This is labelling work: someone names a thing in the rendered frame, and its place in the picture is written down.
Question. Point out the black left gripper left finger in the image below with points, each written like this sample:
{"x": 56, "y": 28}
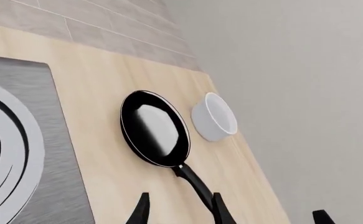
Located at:
{"x": 141, "y": 212}

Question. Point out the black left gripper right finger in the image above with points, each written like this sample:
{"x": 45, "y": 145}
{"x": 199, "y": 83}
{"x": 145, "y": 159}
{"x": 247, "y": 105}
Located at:
{"x": 222, "y": 213}

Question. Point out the black frying pan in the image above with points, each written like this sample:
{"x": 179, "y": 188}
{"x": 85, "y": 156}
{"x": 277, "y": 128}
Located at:
{"x": 156, "y": 130}

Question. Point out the small white bowl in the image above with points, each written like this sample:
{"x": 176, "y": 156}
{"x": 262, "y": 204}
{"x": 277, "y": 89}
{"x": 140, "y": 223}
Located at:
{"x": 214, "y": 121}

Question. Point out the flat black stove plate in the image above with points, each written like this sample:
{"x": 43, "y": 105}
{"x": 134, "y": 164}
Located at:
{"x": 28, "y": 144}

